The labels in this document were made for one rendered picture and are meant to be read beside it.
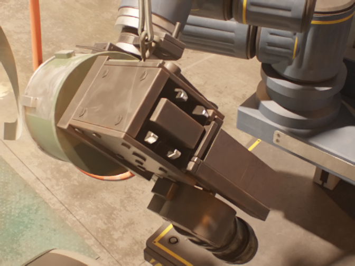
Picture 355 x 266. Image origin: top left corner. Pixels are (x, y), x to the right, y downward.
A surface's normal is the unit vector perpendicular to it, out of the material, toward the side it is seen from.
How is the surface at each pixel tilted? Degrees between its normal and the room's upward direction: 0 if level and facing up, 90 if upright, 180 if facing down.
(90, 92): 43
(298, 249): 0
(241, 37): 86
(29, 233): 0
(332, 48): 90
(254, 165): 65
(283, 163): 0
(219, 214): 56
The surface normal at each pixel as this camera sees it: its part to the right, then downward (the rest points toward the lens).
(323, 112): 0.19, -0.48
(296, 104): -0.27, 0.62
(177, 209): -0.45, -0.43
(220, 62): 0.00, -0.76
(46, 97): -0.78, -0.18
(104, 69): -0.67, -0.49
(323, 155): -0.62, 0.50
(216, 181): 0.58, 0.13
